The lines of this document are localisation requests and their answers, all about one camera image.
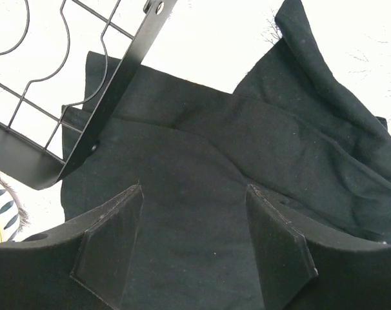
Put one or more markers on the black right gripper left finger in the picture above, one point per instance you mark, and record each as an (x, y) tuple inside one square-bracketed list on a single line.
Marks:
[(80, 264)]

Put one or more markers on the black cloth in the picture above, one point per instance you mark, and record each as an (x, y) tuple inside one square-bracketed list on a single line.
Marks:
[(290, 132)]

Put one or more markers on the black wire dish rack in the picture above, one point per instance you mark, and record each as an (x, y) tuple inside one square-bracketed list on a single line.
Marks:
[(64, 66)]

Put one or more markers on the white leaf patterned bowl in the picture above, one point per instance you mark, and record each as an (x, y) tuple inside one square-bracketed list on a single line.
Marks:
[(14, 219)]

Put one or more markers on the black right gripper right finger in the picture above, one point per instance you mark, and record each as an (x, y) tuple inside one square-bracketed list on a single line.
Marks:
[(303, 264)]

